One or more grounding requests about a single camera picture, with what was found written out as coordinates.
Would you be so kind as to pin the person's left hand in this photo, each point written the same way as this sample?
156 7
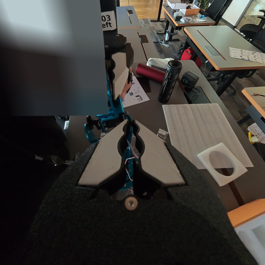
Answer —
125 91

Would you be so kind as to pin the black charger with display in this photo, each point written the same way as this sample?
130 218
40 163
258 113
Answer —
189 79

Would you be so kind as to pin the printed paper sheets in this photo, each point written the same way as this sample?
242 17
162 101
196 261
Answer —
257 129

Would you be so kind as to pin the neighbouring grey desk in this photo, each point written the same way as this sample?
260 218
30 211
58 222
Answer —
254 97

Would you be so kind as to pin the white foam sheet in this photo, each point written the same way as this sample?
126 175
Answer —
196 124

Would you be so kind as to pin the dark red tube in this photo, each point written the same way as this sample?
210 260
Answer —
151 72

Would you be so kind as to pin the dark grey desk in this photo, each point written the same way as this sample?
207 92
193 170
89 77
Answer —
155 116

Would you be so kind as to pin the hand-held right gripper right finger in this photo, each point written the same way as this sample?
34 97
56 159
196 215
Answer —
161 165

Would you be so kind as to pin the cluttered background desk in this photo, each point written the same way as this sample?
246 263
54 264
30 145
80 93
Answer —
186 14

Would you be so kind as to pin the yellow plastic bin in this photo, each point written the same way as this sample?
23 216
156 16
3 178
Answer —
251 137

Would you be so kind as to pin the adjoining grey desk with slots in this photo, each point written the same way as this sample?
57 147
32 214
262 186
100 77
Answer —
128 41

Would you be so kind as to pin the white foam piece with hole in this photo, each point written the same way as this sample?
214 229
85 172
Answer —
207 161

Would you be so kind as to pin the loose printed sheet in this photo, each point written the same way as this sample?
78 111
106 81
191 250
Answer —
246 54

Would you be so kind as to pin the grey desk with orange edge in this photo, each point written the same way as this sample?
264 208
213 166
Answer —
223 41

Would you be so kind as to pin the white foam box insert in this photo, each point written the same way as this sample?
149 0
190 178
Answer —
252 244

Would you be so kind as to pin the black flat device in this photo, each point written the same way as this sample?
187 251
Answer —
145 84

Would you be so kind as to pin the red bag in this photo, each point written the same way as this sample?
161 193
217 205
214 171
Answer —
190 57

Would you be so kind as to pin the black mesh office chair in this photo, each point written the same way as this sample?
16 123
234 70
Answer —
252 31

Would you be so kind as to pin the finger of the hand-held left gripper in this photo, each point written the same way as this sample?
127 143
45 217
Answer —
120 70

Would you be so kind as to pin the small zip bag white label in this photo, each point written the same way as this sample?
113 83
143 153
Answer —
162 133

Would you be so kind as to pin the black cylindrical bottle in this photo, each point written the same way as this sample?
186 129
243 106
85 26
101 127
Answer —
169 82

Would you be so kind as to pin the orange and white cardboard box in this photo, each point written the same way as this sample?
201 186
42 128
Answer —
244 213

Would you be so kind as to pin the printed assembly manual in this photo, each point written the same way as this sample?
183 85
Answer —
136 93

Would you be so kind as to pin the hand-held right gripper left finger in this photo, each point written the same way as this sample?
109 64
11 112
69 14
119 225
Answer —
99 165

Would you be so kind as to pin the white plastic bag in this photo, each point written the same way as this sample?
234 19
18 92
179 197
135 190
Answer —
159 62

